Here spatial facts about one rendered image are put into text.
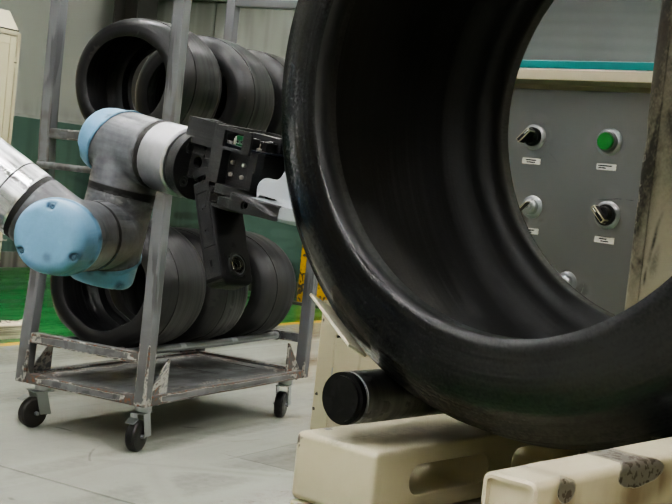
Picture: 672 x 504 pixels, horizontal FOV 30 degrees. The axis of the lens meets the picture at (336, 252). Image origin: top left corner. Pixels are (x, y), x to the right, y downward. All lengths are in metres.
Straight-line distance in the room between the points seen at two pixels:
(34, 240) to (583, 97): 0.86
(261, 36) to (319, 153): 11.14
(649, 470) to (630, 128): 1.36
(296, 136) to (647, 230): 0.41
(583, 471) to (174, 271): 4.43
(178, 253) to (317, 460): 3.80
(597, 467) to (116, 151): 1.03
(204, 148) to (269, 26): 10.86
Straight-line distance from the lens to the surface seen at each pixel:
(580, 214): 1.78
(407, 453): 1.06
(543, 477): 0.37
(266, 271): 5.48
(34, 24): 12.21
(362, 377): 1.05
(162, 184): 1.32
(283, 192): 1.21
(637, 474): 0.41
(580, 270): 1.78
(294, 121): 1.08
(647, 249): 1.31
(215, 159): 1.26
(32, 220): 1.25
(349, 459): 1.05
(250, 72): 5.19
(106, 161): 1.38
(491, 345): 0.94
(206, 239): 1.28
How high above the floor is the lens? 1.08
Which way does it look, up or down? 3 degrees down
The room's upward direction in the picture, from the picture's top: 6 degrees clockwise
